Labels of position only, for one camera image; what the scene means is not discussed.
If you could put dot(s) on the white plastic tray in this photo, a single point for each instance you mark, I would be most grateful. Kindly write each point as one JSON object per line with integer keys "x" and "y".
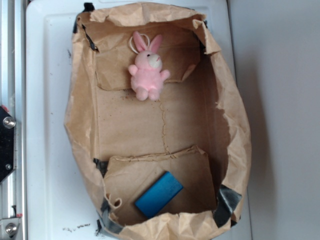
{"x": 58, "y": 205}

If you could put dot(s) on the pink plush bunny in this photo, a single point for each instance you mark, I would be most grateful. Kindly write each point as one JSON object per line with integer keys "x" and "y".
{"x": 147, "y": 75}

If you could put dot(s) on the aluminium frame rail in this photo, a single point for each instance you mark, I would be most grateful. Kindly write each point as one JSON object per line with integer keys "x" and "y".
{"x": 13, "y": 200}

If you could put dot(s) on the black metal bracket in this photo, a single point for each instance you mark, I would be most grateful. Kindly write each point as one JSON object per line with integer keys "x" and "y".
{"x": 7, "y": 144}

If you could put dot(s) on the blue block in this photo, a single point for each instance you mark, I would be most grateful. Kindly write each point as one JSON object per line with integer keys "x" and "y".
{"x": 156, "y": 197}

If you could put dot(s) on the brown paper bag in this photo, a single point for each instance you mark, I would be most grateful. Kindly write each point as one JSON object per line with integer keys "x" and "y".
{"x": 198, "y": 130}

